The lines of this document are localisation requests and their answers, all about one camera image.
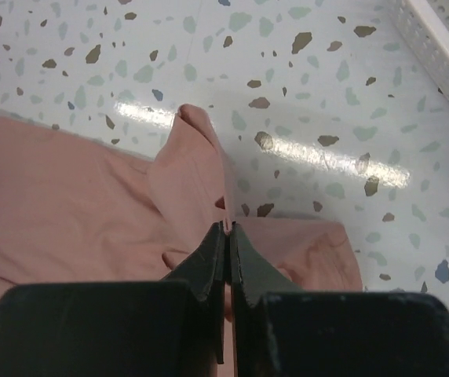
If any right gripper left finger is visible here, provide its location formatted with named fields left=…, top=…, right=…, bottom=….
left=157, top=223, right=225, bottom=365

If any pink t shirt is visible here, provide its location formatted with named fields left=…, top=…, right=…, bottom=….
left=0, top=103, right=365, bottom=377

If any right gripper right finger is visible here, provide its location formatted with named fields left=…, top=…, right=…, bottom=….
left=228, top=223, right=302, bottom=376

